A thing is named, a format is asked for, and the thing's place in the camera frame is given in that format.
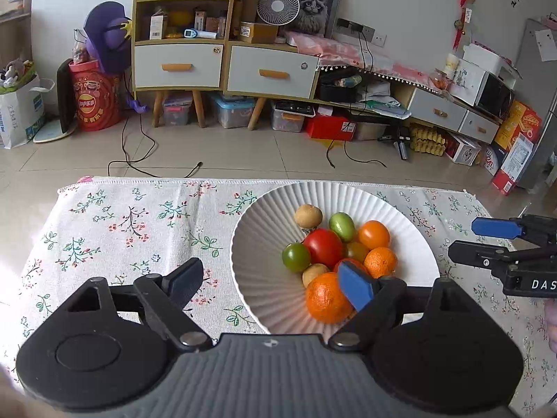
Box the small cardboard box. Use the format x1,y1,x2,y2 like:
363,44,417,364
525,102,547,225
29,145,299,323
239,22,279,44

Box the red white carton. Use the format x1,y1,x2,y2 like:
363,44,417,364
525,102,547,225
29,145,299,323
492,133,534,196

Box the white patterned carton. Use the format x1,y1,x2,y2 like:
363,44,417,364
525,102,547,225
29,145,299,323
444,133,482,166

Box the low wooden drawer cabinet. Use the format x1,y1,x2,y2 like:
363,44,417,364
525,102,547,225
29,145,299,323
223,41,321,130

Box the yellow cherry tomato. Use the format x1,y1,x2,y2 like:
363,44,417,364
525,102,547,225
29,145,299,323
346,241,370,262

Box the framed cat picture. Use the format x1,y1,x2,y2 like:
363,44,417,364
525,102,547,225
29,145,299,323
283,0,344,38

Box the person's right hand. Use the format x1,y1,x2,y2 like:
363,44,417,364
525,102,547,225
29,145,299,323
545,300,557,354

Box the white drawing sheet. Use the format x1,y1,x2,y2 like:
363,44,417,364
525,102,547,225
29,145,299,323
450,59,485,106

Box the small mandarin orange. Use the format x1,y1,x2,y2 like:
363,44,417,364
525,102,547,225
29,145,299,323
363,247,399,279

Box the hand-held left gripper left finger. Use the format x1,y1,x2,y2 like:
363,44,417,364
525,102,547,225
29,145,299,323
65,258,214,353

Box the stack of egg trays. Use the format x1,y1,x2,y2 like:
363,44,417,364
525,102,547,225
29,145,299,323
409,124,447,157

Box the white paper shopping bag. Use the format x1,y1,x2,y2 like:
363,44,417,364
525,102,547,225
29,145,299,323
0,74,56,149

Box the small red tomato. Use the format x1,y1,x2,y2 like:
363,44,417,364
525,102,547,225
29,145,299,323
333,258,370,279

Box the tall wooden shelf cabinet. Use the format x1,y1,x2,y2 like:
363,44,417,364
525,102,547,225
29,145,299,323
132,0,240,128

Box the large mandarin orange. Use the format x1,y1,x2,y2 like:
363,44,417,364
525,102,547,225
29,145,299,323
306,272,355,324

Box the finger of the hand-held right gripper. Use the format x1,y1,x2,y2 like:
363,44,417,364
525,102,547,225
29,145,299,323
448,240,525,278
471,214,557,245

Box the large red tomato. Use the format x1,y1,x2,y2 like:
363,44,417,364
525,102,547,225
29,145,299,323
303,228,346,269

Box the green cherry tomato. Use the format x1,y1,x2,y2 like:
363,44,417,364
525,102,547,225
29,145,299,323
282,243,312,273
328,212,356,243

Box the red cardboard box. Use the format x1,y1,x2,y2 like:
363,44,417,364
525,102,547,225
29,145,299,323
305,113,358,141

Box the orange printed carton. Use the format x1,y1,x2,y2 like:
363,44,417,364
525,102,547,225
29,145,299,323
494,100,543,152

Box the blue lidded storage box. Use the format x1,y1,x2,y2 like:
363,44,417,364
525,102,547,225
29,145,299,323
212,93,256,130

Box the floral white tablecloth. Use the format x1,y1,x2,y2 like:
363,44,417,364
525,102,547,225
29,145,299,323
0,176,557,418

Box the purple plush toy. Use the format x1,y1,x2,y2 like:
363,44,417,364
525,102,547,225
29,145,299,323
83,2,149,114

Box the red hanging ornament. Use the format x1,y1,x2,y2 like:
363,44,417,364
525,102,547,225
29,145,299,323
453,0,478,51

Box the red printed bucket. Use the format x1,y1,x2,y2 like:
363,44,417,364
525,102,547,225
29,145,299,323
69,60,121,132

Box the pink tasselled cloth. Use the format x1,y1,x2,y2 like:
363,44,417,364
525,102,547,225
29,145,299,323
285,30,441,93

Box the black panel with white base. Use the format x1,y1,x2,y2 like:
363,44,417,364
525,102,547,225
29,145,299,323
34,59,78,144

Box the wall power socket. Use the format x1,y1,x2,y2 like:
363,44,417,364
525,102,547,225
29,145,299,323
337,18,376,45

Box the plush toys in bag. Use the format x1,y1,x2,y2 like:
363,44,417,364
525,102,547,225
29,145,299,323
0,59,34,88

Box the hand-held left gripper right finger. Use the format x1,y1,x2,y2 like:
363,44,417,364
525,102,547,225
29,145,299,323
328,259,475,353

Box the clear plastic storage box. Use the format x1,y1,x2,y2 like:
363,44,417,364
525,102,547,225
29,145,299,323
270,100,315,133
162,93,193,127

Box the black floor cable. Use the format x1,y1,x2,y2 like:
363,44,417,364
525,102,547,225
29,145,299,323
108,74,204,179

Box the white desk fan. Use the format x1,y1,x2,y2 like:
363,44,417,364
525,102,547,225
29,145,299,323
257,0,301,28

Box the orange cherry tomato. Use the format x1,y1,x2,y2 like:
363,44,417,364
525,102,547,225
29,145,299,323
358,220,391,250

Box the white paper note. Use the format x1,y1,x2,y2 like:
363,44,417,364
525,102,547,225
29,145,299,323
535,28,557,62

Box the white ribbed plate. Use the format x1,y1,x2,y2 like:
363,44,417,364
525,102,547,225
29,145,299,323
230,182,440,336

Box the grey refrigerator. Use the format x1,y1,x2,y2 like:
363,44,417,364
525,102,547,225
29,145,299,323
516,17,557,190

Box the black microwave oven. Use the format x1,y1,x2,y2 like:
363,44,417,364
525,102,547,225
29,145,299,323
474,72,515,119

